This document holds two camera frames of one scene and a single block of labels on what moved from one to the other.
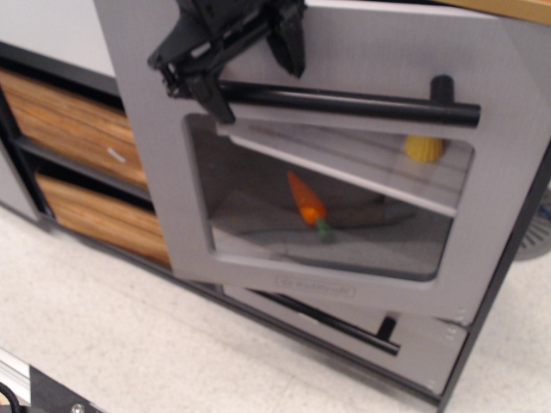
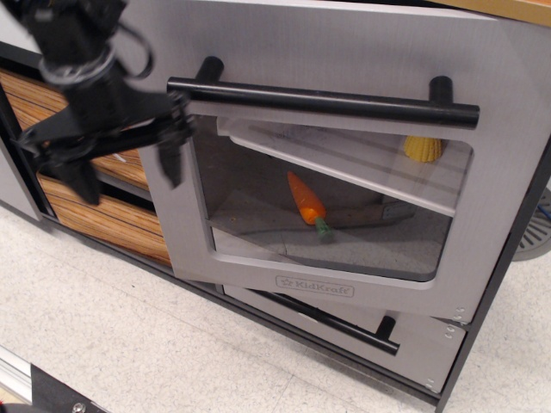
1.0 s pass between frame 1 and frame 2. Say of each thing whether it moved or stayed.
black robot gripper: moved
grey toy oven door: stayed
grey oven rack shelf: stayed
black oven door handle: stayed
